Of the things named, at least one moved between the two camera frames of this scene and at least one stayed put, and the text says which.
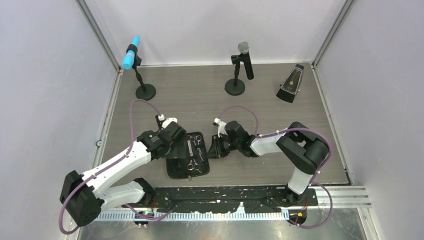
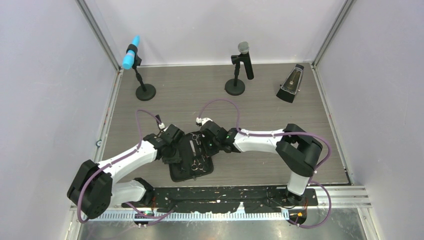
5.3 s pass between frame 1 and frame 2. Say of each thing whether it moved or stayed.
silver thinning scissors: moved
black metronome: stayed
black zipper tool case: moved
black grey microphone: stayed
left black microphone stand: stayed
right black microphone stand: stayed
